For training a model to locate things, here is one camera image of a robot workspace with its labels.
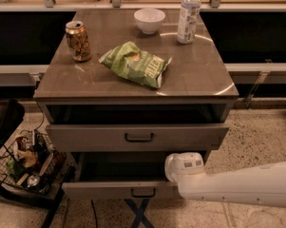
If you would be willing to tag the grey drawer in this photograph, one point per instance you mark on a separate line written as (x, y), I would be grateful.
(120, 175)
(136, 137)

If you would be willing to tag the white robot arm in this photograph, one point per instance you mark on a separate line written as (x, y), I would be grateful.
(261, 185)

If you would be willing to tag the grey drawer cabinet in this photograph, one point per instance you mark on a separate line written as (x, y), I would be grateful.
(196, 87)

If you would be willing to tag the grey top drawer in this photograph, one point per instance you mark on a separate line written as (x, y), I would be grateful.
(136, 137)

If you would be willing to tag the green chip bag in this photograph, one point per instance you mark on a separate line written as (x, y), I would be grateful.
(133, 64)

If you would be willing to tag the white bowl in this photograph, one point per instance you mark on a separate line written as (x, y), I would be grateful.
(149, 20)

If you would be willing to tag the gold soda can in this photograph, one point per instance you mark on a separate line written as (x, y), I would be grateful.
(77, 40)

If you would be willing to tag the clear plastic water bottle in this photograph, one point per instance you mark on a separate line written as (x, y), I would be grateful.
(188, 18)

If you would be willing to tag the blue tape cross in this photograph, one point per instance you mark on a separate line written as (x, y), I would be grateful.
(138, 210)

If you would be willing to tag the black wire basket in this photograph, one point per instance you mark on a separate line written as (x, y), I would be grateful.
(30, 162)

